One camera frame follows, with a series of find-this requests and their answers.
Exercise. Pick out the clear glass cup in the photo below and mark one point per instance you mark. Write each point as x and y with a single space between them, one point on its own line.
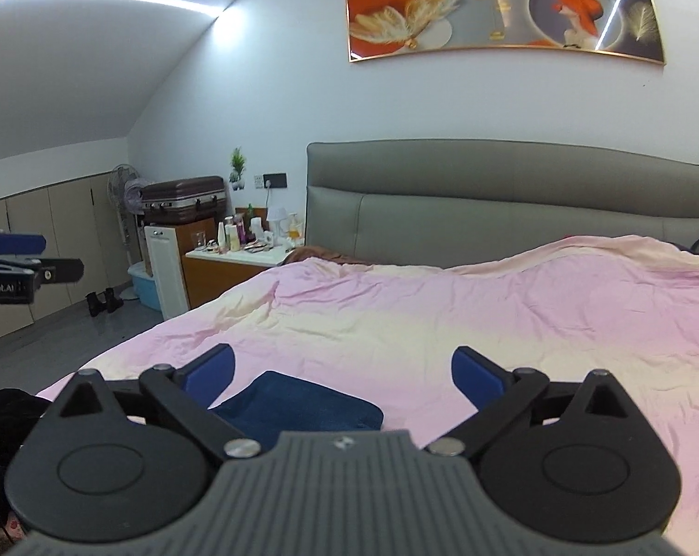
200 241

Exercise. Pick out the black cloth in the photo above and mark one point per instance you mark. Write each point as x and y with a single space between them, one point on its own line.
5 434

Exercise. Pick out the black wall socket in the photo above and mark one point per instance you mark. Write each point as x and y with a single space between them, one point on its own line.
276 180

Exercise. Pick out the small potted plant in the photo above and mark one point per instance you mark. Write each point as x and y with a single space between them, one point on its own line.
237 165

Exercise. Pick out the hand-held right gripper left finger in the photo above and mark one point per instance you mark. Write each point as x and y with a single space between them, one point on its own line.
213 368

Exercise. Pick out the framed wall picture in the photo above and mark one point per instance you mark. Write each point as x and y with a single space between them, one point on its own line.
500 17

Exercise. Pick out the pink bed blanket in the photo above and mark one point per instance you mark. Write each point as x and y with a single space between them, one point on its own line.
442 324

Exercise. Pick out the standing fan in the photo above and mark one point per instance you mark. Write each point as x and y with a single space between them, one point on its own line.
124 191

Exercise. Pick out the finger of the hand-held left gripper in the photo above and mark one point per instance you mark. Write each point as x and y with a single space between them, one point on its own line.
16 243
60 271

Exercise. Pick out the white lotion bottle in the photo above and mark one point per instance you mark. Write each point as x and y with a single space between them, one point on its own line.
221 237

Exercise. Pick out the blue denim pants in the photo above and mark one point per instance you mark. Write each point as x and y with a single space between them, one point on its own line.
303 411

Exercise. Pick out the wooden nightstand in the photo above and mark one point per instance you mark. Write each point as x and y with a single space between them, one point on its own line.
222 281

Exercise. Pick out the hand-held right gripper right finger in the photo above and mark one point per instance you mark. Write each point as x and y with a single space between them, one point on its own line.
476 373

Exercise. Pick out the white cabinet panel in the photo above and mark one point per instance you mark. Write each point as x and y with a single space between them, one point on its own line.
167 272

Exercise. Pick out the beige wardrobe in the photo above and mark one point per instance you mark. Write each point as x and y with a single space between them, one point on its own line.
48 231

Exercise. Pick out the brown cloth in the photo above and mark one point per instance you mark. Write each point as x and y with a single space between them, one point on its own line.
320 256

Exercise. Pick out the yellow pump bottle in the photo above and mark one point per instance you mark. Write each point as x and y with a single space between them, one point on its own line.
293 229

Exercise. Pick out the grey padded headboard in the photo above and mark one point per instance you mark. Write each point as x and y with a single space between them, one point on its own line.
471 197

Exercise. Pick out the white table lamp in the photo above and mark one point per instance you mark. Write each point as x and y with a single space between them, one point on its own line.
276 217

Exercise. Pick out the blue plastic basin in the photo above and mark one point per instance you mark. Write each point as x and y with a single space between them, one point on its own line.
146 289

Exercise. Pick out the brown suitcase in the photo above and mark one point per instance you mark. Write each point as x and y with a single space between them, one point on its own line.
181 200

